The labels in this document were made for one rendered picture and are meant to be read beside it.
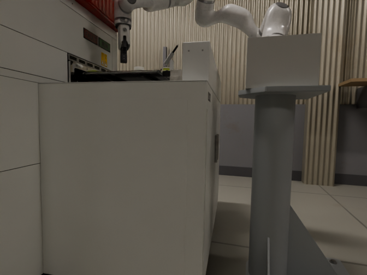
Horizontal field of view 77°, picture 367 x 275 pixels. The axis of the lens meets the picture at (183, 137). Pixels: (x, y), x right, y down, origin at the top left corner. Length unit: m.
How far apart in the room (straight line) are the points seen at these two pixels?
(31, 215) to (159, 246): 0.48
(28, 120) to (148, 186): 0.49
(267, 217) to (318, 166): 1.98
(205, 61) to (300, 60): 0.37
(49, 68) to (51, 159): 0.35
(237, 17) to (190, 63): 0.60
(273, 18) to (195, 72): 0.59
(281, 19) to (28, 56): 1.07
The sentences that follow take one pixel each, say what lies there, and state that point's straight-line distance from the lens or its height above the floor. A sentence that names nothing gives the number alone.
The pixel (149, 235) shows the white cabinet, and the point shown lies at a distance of 0.88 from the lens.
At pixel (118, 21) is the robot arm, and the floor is 1.16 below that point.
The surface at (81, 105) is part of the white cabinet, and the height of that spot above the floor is 0.74.
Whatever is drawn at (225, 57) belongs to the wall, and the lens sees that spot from 3.10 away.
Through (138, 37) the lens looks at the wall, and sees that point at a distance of 3.51.
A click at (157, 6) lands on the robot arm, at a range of 1.41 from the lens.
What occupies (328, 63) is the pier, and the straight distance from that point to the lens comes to 3.02.
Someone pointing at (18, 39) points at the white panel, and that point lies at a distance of 1.01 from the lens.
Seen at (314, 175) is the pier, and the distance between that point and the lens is 2.99.
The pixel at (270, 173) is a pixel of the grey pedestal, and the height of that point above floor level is 0.49.
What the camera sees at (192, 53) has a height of 0.92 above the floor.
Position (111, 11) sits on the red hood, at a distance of 1.48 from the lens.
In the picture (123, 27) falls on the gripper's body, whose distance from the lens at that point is 1.27.
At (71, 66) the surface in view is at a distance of 1.17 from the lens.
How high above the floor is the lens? 0.69
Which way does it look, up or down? 4 degrees down
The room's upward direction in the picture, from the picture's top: 1 degrees clockwise
